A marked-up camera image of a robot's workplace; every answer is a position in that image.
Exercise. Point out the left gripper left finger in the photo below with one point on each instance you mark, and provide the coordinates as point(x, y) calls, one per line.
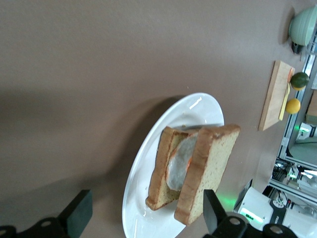
point(76, 213)

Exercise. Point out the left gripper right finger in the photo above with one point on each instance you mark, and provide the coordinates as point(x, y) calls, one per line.
point(215, 218)

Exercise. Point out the plain bread slice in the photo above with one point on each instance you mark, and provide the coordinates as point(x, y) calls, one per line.
point(213, 161)

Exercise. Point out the fried egg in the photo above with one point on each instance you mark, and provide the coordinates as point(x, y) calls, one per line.
point(178, 163)

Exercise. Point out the toast with fried egg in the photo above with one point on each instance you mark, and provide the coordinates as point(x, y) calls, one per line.
point(161, 173)

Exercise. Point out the white round plate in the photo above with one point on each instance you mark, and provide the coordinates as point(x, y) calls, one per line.
point(148, 148)

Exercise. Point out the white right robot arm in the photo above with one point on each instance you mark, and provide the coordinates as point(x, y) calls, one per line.
point(257, 203)

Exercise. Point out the pale green round disc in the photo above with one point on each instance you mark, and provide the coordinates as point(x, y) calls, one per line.
point(303, 151)

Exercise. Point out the yellow plastic fork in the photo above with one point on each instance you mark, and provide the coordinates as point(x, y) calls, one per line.
point(283, 109)

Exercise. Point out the bamboo cutting board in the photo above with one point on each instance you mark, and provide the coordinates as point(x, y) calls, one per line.
point(275, 99)

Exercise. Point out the yellow lemon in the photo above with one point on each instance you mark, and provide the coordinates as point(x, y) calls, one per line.
point(293, 106)

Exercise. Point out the dark green avocado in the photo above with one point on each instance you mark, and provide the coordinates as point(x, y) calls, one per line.
point(300, 79)

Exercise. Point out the pale green bowl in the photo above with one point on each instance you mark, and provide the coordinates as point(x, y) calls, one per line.
point(303, 27)

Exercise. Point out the aluminium frame structure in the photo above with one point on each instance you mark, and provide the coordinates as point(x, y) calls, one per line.
point(287, 138)

